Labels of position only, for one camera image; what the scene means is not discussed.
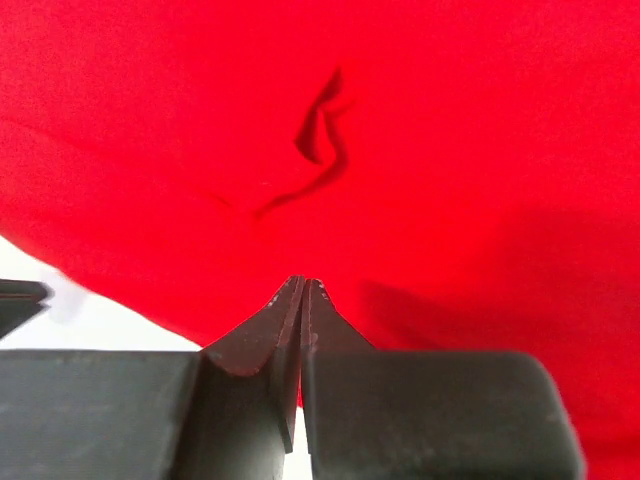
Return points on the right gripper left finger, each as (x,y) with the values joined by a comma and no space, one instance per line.
(227,411)

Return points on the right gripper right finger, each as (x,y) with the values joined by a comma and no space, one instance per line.
(382,414)

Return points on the red t shirt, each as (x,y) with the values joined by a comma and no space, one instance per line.
(459,174)

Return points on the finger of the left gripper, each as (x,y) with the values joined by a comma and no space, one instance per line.
(20,300)

